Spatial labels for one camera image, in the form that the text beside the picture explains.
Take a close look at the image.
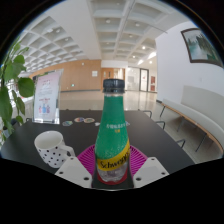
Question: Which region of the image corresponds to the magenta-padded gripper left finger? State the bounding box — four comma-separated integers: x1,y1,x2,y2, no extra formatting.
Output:
54,143,100,189

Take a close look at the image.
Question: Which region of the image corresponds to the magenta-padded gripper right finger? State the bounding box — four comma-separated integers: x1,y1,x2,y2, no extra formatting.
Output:
125,143,170,190

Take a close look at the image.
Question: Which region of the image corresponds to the green plastic drink bottle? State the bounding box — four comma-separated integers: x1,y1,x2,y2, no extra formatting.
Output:
94,78,132,186

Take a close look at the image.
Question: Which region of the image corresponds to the white polka-dot mug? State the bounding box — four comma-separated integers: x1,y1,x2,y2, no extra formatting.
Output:
34,130,77,169

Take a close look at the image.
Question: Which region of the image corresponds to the black metal chair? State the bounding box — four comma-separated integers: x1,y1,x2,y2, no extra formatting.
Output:
175,138,187,149
155,120,167,130
142,109,153,119

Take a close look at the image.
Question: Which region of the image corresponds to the clear acrylic sign holder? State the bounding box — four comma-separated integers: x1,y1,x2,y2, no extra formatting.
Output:
32,69,64,125

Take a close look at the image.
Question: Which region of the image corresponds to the group of ceiling lights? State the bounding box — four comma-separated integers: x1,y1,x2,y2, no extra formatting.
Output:
103,18,158,66

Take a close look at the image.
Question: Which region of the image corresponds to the green leafy potted plant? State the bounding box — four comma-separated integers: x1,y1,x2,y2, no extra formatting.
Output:
0,36,36,141

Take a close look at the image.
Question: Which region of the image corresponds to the framed landscape picture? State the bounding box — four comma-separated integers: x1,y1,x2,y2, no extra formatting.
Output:
180,27,224,69

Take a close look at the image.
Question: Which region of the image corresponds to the white wall bench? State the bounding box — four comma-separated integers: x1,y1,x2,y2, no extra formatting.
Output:
159,85,224,155

